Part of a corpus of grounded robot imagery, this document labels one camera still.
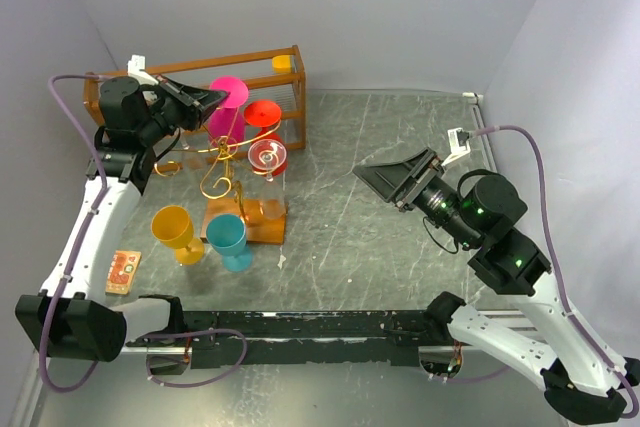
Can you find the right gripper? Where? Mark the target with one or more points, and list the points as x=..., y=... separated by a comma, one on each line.
x=390, y=179

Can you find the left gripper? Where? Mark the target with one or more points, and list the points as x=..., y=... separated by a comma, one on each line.
x=196, y=103

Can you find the pink plastic wine glass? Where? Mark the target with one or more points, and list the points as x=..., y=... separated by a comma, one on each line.
x=227, y=119

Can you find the clear flute glass two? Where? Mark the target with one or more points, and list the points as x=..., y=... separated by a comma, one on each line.
x=265, y=156

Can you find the red plastic wine glass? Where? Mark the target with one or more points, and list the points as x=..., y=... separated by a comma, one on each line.
x=265, y=115

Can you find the clear flute glass one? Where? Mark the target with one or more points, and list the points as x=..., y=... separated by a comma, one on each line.
x=272, y=199

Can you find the clear flute glass three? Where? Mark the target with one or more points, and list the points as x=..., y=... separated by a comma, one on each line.
x=191, y=161

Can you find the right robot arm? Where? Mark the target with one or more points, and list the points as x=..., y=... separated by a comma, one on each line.
x=580, y=378

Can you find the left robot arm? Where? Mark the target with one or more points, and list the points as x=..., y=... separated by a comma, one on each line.
x=67, y=318

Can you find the orange wooden shelf rack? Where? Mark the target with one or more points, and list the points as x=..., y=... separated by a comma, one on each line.
x=255, y=70

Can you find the yellow plastic wine glass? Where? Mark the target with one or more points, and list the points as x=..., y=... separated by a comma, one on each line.
x=173, y=227

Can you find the blue plastic wine glass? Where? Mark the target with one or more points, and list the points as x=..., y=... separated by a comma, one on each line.
x=227, y=234

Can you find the yellow block on shelf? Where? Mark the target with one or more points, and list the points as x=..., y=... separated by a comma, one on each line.
x=283, y=64

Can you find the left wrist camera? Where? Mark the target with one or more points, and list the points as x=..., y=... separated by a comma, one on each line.
x=136, y=69

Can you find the gold wire wine glass rack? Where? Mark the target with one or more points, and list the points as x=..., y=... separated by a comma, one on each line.
x=224, y=191

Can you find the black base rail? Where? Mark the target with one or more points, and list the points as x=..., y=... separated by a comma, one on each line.
x=297, y=338

